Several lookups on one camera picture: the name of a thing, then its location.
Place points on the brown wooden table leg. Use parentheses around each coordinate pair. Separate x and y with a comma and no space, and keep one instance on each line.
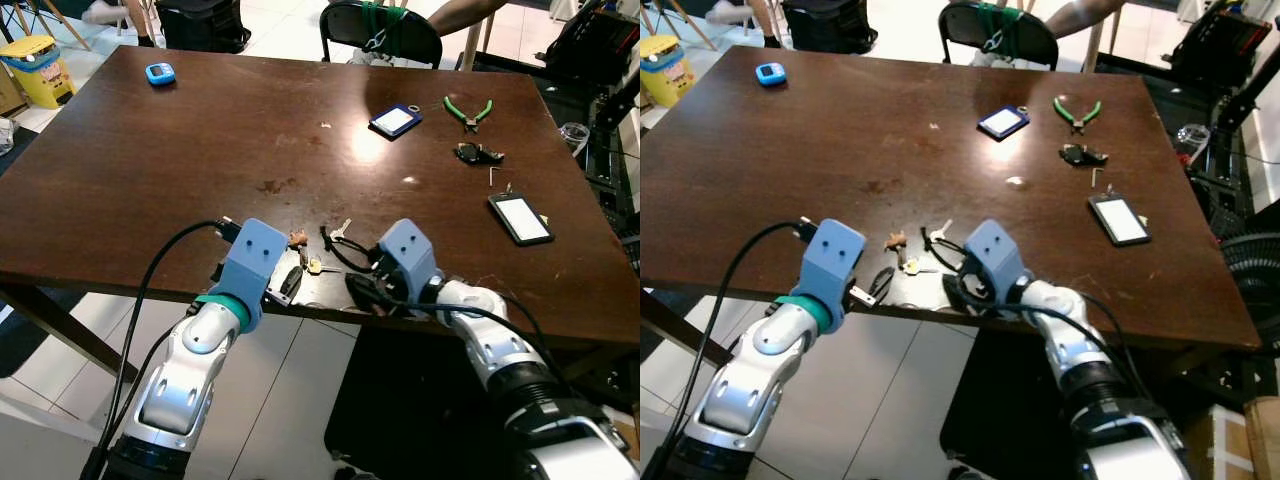
(670,325)
(60,330)

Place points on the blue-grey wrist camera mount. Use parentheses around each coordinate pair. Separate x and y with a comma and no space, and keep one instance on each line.
(250,260)
(830,262)
(995,255)
(410,258)

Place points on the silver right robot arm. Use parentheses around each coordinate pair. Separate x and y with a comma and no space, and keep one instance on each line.
(1070,335)
(490,340)

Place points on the brown cardboard box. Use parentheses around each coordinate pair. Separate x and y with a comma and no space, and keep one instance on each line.
(1263,440)

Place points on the small blue timer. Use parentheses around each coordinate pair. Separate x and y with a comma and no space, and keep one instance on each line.
(770,73)
(160,73)

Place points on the white shoe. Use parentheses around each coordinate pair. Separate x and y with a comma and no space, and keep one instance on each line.
(727,12)
(103,12)

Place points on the small metal allen key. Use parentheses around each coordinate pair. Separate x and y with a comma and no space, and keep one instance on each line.
(492,178)
(1096,179)

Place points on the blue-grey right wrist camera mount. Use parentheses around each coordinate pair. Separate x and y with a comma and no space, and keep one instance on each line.
(995,255)
(410,258)

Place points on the black equipment case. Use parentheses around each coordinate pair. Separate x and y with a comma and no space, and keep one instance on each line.
(1222,48)
(595,48)

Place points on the black car key fob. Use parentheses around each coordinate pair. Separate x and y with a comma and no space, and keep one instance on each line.
(478,154)
(1083,156)

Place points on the black fan grille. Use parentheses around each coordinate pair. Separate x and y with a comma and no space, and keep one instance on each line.
(1252,280)

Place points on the black metal frame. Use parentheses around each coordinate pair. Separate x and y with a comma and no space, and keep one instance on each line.
(612,150)
(1235,140)

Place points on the blue card holder tag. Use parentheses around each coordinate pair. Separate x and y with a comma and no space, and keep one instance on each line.
(395,121)
(1003,122)

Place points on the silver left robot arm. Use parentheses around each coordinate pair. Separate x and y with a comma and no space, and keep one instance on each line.
(180,390)
(745,395)

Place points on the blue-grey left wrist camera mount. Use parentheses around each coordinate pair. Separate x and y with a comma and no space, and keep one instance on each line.
(830,262)
(250,260)

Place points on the yellow toy bin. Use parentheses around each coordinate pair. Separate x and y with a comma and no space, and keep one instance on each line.
(664,70)
(35,72)

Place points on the black chair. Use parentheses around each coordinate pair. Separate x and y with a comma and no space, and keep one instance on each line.
(395,40)
(1010,42)

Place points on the person's lower leg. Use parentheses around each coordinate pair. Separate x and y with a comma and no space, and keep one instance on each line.
(765,20)
(140,20)

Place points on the black box under table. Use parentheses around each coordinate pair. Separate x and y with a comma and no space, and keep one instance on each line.
(420,410)
(1000,420)

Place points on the black bag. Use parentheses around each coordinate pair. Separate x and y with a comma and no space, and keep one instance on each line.
(830,25)
(205,25)

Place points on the person's bare limb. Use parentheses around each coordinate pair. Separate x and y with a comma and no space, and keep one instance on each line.
(465,13)
(1085,15)

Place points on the clear plastic cup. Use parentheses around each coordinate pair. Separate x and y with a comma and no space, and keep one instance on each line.
(1193,140)
(574,138)

